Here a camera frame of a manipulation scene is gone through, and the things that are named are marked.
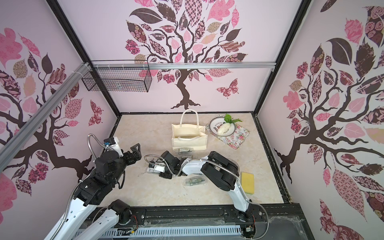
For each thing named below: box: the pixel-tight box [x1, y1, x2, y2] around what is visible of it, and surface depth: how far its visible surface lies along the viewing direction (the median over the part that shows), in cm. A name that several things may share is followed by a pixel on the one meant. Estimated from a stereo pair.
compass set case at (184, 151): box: [178, 148, 192, 155], surface depth 99 cm
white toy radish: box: [217, 113, 243, 135], surface depth 112 cm
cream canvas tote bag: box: [171, 109, 208, 151], surface depth 99 cm
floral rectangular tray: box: [206, 121, 251, 150], surface depth 106 cm
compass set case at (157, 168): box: [146, 165, 166, 173], surface depth 80 cm
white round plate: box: [209, 116, 236, 137], surface depth 112 cm
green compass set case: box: [184, 177, 206, 186], surface depth 86 cm
